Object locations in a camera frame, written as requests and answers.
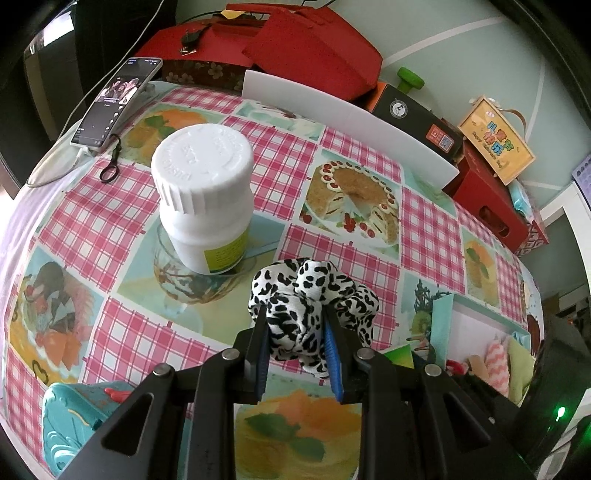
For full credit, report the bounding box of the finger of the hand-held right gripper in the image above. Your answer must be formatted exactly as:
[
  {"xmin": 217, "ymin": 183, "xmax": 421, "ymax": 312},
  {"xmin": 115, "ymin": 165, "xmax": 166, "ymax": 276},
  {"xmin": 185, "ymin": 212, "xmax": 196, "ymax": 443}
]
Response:
[{"xmin": 455, "ymin": 372, "xmax": 520, "ymax": 426}]

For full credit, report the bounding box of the pink white knitted cloth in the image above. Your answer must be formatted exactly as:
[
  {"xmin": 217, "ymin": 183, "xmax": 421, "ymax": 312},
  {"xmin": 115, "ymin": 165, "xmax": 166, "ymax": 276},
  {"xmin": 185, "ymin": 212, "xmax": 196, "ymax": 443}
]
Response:
[{"xmin": 482, "ymin": 342, "xmax": 511, "ymax": 398}]

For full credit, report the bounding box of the black box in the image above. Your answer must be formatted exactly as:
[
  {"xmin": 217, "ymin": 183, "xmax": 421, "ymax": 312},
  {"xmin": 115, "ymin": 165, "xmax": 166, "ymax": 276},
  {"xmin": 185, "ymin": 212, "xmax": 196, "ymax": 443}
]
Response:
[{"xmin": 369, "ymin": 83, "xmax": 462, "ymax": 160}]

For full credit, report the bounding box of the green juice carton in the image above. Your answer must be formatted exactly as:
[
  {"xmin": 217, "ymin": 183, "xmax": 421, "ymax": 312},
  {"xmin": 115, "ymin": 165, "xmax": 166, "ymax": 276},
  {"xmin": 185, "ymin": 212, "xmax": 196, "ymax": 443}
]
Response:
[{"xmin": 381, "ymin": 344, "xmax": 414, "ymax": 370}]

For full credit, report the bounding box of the white box with teal rim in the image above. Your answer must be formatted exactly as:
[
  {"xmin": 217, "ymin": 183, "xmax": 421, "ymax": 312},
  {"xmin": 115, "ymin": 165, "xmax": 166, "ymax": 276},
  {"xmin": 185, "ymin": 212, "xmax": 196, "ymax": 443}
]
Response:
[{"xmin": 429, "ymin": 293, "xmax": 536, "ymax": 402}]

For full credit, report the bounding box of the green knob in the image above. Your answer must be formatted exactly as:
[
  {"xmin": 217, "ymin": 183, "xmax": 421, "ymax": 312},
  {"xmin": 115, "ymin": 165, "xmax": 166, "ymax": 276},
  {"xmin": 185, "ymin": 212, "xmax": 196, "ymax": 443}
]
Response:
[{"xmin": 397, "ymin": 67, "xmax": 426, "ymax": 95}]

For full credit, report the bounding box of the white furniture frame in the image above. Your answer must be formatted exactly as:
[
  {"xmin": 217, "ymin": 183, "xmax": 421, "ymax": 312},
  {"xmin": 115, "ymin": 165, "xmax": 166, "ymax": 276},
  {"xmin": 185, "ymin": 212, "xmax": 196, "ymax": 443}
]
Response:
[{"xmin": 538, "ymin": 180, "xmax": 591, "ymax": 296}]

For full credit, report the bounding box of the smartphone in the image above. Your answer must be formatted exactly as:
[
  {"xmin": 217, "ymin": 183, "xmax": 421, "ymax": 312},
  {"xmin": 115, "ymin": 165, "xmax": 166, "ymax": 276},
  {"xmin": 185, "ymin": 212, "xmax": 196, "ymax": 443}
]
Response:
[{"xmin": 70, "ymin": 56, "xmax": 164, "ymax": 151}]

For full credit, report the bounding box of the white plastic bottle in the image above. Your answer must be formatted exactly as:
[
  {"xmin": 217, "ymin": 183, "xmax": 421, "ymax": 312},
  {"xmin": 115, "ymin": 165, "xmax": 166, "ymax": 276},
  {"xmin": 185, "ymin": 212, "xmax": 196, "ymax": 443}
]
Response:
[{"xmin": 151, "ymin": 124, "xmax": 256, "ymax": 276}]

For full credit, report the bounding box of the purple perforated sheet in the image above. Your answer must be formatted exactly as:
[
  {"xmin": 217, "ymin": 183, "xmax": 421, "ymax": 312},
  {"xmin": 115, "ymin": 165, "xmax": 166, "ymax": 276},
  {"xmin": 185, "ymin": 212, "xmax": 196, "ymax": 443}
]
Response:
[{"xmin": 571, "ymin": 154, "xmax": 591, "ymax": 185}]

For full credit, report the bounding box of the black strap with clasp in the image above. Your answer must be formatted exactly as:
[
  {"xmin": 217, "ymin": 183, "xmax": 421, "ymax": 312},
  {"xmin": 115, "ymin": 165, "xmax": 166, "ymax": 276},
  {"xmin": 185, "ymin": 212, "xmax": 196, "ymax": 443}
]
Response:
[{"xmin": 99, "ymin": 134, "xmax": 124, "ymax": 182}]

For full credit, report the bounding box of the white board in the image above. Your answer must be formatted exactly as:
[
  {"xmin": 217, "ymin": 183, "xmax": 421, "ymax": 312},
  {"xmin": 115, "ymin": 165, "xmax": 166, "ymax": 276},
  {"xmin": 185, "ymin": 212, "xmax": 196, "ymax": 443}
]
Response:
[{"xmin": 242, "ymin": 69, "xmax": 460, "ymax": 188}]

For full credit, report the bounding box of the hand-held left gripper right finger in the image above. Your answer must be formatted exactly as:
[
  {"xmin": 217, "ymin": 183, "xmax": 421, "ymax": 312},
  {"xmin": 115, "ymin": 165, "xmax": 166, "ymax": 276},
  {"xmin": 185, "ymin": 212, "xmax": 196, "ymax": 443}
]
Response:
[{"xmin": 322, "ymin": 307, "xmax": 539, "ymax": 480}]

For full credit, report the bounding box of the yellow picture gift bag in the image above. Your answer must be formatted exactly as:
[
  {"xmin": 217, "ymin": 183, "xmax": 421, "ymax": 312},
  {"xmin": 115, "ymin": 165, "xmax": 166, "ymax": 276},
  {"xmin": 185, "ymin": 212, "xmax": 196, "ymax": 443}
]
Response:
[{"xmin": 457, "ymin": 95, "xmax": 536, "ymax": 185}]

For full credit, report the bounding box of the green cloth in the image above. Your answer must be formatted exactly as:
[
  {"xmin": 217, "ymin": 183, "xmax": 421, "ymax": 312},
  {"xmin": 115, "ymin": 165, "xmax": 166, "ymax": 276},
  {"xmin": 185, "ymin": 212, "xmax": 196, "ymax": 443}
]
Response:
[{"xmin": 505, "ymin": 335, "xmax": 536, "ymax": 402}]

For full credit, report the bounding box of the white charging cable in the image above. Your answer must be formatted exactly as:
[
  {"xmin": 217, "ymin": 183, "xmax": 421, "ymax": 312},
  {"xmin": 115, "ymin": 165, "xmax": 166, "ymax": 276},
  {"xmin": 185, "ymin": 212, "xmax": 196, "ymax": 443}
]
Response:
[{"xmin": 25, "ymin": 0, "xmax": 160, "ymax": 188}]

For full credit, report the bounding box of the red cardboard box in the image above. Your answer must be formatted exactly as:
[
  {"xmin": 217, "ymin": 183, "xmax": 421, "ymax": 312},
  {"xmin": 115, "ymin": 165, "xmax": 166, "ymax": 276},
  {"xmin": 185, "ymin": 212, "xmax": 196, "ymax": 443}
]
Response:
[{"xmin": 443, "ymin": 143, "xmax": 529, "ymax": 252}]

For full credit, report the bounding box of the large red bag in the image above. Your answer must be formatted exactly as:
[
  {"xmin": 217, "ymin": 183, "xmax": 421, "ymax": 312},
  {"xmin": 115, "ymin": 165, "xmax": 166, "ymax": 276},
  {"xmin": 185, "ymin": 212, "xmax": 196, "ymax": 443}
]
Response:
[{"xmin": 136, "ymin": 2, "xmax": 384, "ymax": 102}]

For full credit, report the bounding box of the leopard print scrunchie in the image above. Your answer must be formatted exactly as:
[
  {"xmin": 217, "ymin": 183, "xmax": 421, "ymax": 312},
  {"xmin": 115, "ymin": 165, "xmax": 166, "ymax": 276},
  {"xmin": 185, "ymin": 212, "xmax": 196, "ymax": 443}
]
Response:
[{"xmin": 247, "ymin": 258, "xmax": 380, "ymax": 378}]

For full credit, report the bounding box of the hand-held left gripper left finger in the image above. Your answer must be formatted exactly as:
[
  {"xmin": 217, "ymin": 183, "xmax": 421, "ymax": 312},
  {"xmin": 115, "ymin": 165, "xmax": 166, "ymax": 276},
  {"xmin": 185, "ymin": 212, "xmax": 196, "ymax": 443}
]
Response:
[{"xmin": 58, "ymin": 302, "xmax": 271, "ymax": 480}]

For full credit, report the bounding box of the teal plastic toy case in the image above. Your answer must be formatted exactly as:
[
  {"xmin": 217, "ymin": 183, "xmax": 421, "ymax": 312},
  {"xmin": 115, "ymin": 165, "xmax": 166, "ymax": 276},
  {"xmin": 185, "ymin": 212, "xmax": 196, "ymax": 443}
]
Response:
[{"xmin": 41, "ymin": 381, "xmax": 134, "ymax": 478}]

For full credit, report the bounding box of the dark floral box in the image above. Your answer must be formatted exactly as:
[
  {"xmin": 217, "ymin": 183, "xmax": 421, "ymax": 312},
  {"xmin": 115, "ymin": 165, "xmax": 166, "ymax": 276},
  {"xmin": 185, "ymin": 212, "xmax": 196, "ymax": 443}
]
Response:
[{"xmin": 159, "ymin": 59, "xmax": 245, "ymax": 95}]

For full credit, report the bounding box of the light blue wipes pack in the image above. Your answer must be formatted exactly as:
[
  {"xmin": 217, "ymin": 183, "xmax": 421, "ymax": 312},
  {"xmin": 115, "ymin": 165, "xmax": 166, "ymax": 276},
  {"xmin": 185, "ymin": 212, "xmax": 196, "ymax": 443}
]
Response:
[{"xmin": 508, "ymin": 180, "xmax": 534, "ymax": 217}]

